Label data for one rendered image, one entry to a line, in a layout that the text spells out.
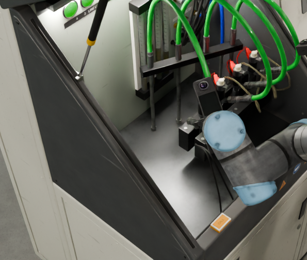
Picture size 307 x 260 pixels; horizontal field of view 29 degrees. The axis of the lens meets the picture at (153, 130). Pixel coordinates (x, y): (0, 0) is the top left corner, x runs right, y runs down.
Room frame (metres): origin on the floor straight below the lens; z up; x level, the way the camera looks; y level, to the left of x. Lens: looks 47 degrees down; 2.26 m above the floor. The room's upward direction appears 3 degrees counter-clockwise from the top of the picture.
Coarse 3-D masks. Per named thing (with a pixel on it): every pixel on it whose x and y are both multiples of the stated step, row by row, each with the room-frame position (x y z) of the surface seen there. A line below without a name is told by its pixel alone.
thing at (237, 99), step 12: (216, 0) 1.29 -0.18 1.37; (180, 24) 1.37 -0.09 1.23; (180, 36) 1.38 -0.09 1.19; (252, 36) 1.20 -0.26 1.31; (180, 48) 1.38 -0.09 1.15; (264, 60) 1.17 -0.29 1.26; (228, 96) 1.25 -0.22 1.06; (240, 96) 1.22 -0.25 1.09; (252, 96) 1.19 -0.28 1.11; (264, 96) 1.17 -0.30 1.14
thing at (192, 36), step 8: (160, 0) 1.27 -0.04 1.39; (168, 0) 1.22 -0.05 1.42; (152, 8) 1.32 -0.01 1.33; (176, 8) 1.19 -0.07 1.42; (152, 16) 1.33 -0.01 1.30; (184, 16) 1.16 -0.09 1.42; (184, 24) 1.14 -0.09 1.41; (192, 32) 1.12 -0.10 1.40; (192, 40) 1.10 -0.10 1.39; (200, 48) 1.09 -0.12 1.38; (200, 56) 1.07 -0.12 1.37; (208, 72) 1.05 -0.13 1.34
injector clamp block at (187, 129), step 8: (256, 88) 1.37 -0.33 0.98; (264, 88) 1.36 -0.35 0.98; (224, 104) 1.31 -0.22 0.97; (240, 104) 1.30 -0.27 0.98; (248, 104) 1.30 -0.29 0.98; (264, 104) 1.36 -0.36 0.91; (240, 112) 1.27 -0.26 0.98; (248, 112) 1.30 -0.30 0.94; (256, 112) 1.33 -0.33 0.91; (248, 120) 1.30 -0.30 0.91; (184, 128) 1.21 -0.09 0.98; (192, 128) 1.21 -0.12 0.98; (184, 136) 1.20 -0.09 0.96; (192, 136) 1.20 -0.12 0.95; (200, 136) 1.18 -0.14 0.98; (184, 144) 1.20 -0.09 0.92; (192, 144) 1.20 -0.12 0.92; (200, 144) 1.16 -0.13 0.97; (200, 152) 1.15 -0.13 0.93
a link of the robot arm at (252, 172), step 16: (272, 144) 0.79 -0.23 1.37; (224, 160) 0.75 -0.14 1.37; (240, 160) 0.74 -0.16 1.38; (256, 160) 0.74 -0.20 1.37; (272, 160) 0.75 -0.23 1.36; (240, 176) 0.72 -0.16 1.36; (256, 176) 0.72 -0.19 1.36; (272, 176) 0.73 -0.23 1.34; (240, 192) 0.71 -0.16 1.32; (256, 192) 0.70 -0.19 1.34; (272, 192) 0.70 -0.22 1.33
